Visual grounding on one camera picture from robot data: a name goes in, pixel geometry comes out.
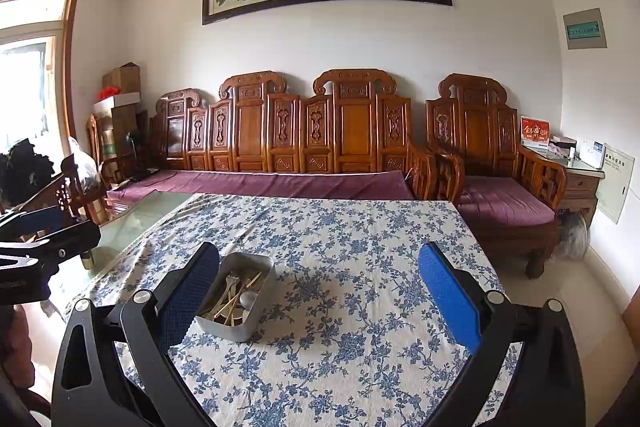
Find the wooden door frame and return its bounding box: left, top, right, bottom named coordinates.
left=0, top=0, right=82, bottom=142

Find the purple armchair cushion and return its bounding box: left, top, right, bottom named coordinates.
left=456, top=176, right=557, bottom=228

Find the blue floral tablecloth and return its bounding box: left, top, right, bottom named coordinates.
left=65, top=193, right=521, bottom=427

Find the purple sofa cushion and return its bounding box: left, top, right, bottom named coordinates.
left=107, top=169, right=416, bottom=205

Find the carved wooden sofa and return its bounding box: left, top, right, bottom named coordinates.
left=107, top=69, right=466, bottom=208

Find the black desk fan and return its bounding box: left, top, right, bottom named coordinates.
left=125, top=129, right=151, bottom=180

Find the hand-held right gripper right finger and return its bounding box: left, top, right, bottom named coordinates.
left=417, top=242, right=586, bottom=427

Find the white wall panel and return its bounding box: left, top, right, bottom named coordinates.
left=595, top=150, right=635, bottom=224

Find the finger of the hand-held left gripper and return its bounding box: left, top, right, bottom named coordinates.
left=0, top=219, right=102, bottom=265
left=0, top=204, right=71, bottom=240

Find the rectangular metal tin container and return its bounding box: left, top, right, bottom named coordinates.
left=194, top=252, right=277, bottom=343

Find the clear plastic bag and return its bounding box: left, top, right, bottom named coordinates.
left=67, top=136, right=101, bottom=192

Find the flat white box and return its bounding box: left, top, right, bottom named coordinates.
left=92, top=92, right=142, bottom=115

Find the wooden chopstick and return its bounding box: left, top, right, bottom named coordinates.
left=212, top=287, right=251, bottom=323
left=215, top=272, right=263, bottom=320

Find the carved wooden armchair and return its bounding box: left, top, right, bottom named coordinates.
left=425, top=73, right=568, bottom=279

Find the grey floor fan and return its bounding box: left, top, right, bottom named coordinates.
left=555, top=209, right=590, bottom=260

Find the brown cardboard box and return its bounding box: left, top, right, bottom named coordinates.
left=102, top=62, right=141, bottom=92

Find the stack of storage boxes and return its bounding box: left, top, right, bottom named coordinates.
left=100, top=107, right=148, bottom=172

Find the wooden side table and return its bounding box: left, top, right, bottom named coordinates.
left=520, top=142, right=605, bottom=228

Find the red desk calendar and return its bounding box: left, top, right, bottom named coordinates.
left=520, top=116, right=551, bottom=145

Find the white telephone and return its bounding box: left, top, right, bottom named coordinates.
left=575, top=139, right=606, bottom=168

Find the grey wall electrical box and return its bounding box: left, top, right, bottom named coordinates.
left=562, top=8, right=607, bottom=50

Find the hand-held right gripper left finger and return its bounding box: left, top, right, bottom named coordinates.
left=50, top=241, right=222, bottom=427

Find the black clothing pile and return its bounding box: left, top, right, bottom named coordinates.
left=0, top=137, right=55, bottom=208

